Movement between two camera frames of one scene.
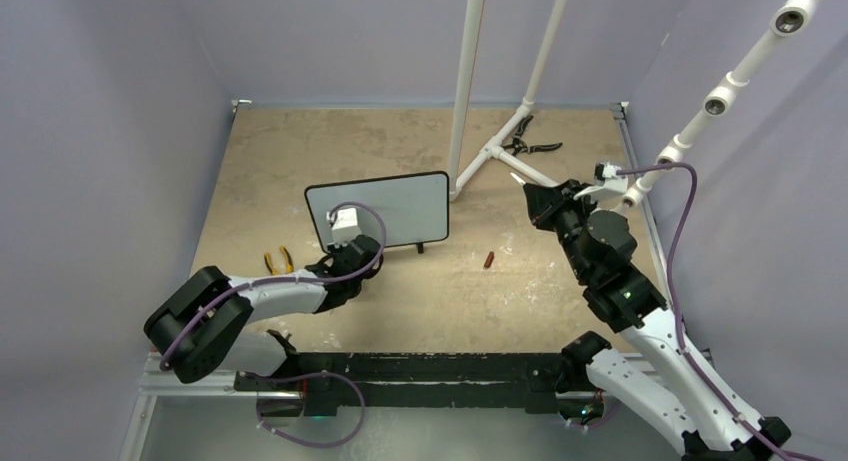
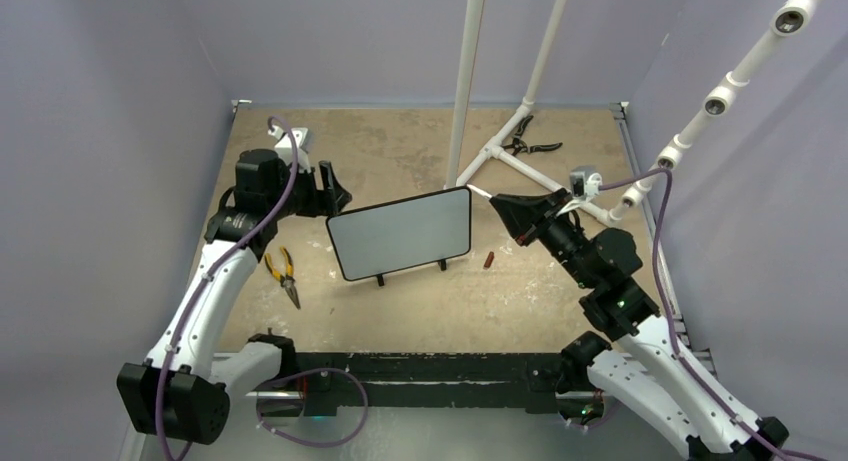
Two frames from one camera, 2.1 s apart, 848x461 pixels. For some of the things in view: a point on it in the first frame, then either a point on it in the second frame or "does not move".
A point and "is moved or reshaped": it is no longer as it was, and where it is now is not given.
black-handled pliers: (519, 145) does not move
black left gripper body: (335, 251) -> (304, 199)
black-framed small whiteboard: (415, 207) is moved or reshaped
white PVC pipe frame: (467, 89) does not move
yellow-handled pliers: (288, 260) does not move
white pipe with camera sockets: (792, 18) does not move
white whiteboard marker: (517, 178) -> (479, 191)
